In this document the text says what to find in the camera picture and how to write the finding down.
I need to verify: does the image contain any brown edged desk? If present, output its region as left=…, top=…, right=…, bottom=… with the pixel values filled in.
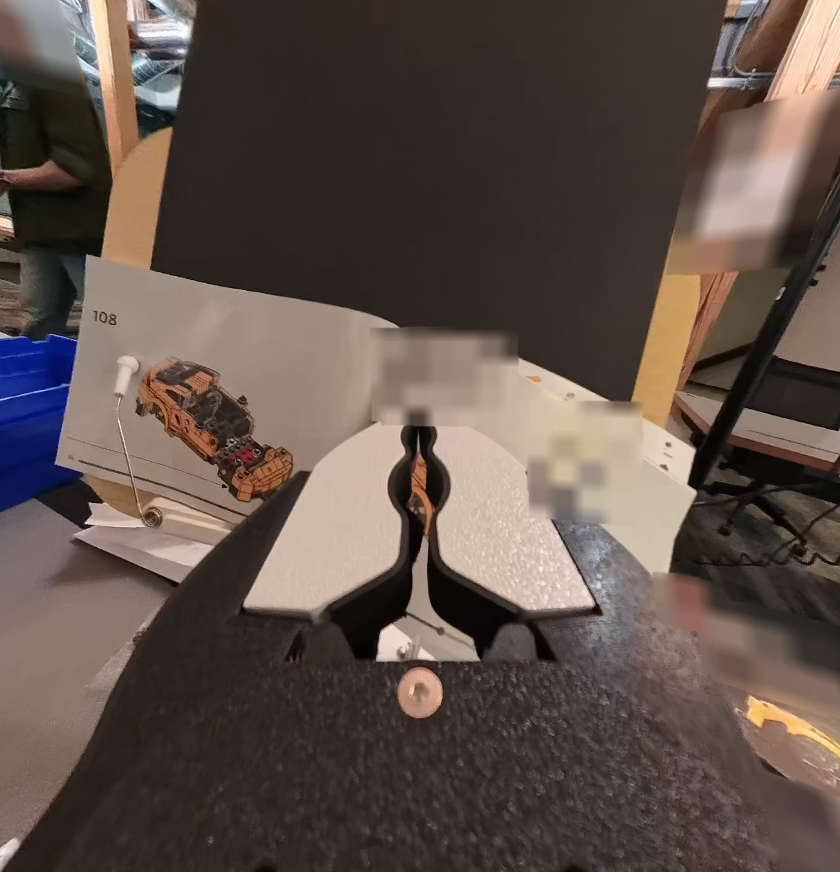
left=675, top=391, right=840, bottom=479

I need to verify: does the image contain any black board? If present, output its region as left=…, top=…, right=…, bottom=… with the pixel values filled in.
left=150, top=0, right=727, bottom=403

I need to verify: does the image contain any white book stand base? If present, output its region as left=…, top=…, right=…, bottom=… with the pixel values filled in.
left=82, top=126, right=701, bottom=522

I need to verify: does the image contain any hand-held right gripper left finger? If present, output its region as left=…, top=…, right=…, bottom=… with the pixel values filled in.
left=243, top=426, right=415, bottom=659

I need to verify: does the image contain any black stand pole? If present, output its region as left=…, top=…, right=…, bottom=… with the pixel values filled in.
left=689, top=146, right=840, bottom=491

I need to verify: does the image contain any wooden post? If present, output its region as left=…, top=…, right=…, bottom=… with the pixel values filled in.
left=86, top=0, right=141, bottom=178

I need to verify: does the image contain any black office chair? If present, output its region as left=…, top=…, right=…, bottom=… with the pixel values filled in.
left=702, top=477, right=819, bottom=542

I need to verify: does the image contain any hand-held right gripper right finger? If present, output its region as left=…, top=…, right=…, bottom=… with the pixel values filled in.
left=425, top=426, right=596, bottom=659

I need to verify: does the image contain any blue plastic bin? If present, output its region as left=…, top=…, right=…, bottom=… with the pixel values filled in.
left=0, top=334, right=80, bottom=522

